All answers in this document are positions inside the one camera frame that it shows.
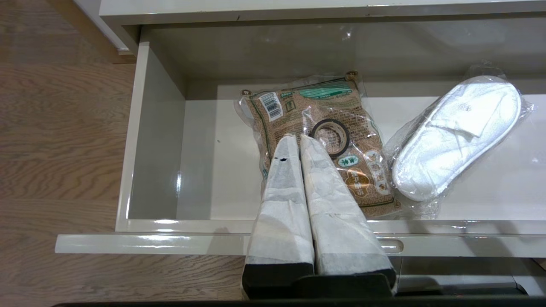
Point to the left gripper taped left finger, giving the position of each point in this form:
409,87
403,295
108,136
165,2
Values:
283,204

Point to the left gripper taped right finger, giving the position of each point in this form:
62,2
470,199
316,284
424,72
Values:
337,213

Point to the white glossy drawer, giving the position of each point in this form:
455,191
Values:
204,170

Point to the white glossy drawer cabinet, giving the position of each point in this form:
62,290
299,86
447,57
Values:
298,10

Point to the black tape roll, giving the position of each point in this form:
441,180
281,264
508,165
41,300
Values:
346,140

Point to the brown printed snack bag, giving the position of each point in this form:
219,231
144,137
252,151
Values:
281,123

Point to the white slippers in clear bag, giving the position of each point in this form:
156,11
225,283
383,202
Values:
452,136

